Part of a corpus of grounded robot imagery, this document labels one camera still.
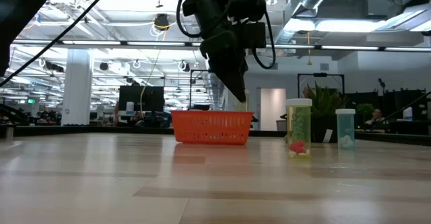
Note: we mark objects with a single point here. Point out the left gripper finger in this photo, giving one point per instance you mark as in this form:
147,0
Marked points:
229,72

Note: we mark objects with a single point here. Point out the yellow-green pill bottle white cap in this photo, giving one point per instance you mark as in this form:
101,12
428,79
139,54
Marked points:
299,128

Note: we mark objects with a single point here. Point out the teal pill bottle white cap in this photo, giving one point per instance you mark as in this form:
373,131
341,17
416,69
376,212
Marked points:
345,130

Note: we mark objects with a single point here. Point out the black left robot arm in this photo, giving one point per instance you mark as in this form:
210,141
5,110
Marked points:
20,8

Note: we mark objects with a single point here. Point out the orange plastic basket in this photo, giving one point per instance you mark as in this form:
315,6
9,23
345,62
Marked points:
212,127

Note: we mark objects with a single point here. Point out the white door panel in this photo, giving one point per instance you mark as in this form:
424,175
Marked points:
272,108

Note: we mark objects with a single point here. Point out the black computer monitor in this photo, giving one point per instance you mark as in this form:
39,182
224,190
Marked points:
148,98

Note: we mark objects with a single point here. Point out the green potted plant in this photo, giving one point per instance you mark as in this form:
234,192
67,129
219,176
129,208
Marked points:
325,109

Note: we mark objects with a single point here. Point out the small green plant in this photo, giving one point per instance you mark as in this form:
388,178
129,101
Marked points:
364,109

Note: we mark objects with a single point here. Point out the white square column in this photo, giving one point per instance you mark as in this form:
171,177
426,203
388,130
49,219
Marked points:
77,86

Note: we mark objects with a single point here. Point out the person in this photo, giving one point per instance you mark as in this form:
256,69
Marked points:
377,118

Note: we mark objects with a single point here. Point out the white plastic bottle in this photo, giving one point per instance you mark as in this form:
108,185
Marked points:
408,113

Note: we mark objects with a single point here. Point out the black metal stand frame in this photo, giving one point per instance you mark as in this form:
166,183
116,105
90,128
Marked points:
320,75

